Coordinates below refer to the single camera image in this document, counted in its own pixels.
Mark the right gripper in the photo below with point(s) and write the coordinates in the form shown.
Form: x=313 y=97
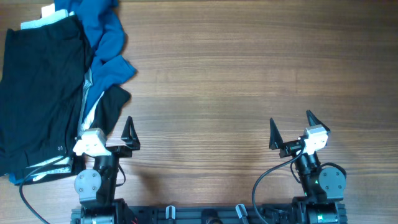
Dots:
x=275 y=142

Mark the blue t-shirt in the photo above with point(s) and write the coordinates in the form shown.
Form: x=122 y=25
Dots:
x=106 y=36

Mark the white garment in pile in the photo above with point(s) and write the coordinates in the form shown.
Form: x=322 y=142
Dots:
x=84 y=122

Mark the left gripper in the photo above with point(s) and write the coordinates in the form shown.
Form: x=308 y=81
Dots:
x=130 y=137

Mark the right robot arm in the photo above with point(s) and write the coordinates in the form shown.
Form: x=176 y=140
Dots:
x=323 y=184

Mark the black garment under pile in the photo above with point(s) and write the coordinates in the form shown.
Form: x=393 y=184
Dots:
x=107 y=113

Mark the black shorts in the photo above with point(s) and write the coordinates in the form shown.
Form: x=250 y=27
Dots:
x=41 y=92

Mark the light denim shorts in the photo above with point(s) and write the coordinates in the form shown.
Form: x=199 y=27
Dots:
x=55 y=17

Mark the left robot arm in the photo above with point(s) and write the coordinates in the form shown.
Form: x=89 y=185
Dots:
x=96 y=186

